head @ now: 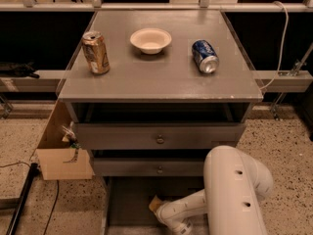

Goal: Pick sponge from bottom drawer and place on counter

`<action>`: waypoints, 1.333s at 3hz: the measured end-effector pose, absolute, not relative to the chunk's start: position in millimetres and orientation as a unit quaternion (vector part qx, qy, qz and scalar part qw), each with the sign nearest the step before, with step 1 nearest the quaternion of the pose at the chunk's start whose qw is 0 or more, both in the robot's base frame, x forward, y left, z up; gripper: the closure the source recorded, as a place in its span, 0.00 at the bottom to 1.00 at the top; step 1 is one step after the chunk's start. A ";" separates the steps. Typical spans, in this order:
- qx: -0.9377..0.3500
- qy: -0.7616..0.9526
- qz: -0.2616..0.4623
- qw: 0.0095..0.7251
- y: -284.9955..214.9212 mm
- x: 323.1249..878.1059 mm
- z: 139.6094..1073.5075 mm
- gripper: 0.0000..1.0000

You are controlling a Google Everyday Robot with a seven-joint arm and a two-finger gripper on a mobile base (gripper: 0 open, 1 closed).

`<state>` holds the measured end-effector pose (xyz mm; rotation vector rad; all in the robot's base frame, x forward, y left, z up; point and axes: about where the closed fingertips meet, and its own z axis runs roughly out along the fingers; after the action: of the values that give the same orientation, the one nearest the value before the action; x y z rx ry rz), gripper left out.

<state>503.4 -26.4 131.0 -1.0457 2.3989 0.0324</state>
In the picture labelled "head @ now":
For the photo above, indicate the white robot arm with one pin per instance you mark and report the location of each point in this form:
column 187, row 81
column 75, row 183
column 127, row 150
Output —
column 234, row 184

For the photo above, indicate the grey drawer cabinet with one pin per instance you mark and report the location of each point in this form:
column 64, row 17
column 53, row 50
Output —
column 167, row 87

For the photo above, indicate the grey drawer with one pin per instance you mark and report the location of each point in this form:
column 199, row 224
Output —
column 157, row 136
column 147, row 167
column 129, row 197

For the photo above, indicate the metal shelf bracket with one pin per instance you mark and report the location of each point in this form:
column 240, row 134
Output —
column 291, row 81

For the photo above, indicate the white bowl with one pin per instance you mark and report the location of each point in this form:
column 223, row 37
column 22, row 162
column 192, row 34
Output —
column 150, row 40

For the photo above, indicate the grey middle drawer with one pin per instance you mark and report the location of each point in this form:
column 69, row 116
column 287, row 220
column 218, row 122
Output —
column 147, row 167

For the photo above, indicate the yellow sponge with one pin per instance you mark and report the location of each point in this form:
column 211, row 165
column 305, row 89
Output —
column 155, row 203

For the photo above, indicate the gold soda can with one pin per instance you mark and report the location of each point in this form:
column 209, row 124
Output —
column 95, row 52

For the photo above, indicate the grey top drawer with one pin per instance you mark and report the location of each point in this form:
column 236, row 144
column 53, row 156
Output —
column 157, row 136

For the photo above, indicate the grey bottom drawer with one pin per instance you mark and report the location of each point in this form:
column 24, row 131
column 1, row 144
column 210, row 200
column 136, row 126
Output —
column 129, row 197

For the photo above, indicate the black metal floor bar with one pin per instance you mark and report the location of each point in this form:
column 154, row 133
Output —
column 14, row 223

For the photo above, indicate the blue soda can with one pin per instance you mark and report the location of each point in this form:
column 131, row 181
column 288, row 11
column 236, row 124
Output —
column 205, row 57

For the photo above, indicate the black object on shelf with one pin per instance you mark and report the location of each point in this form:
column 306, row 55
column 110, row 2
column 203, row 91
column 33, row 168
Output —
column 17, row 70

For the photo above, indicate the cardboard box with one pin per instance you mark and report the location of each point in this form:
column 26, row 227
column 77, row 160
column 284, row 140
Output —
column 58, row 160

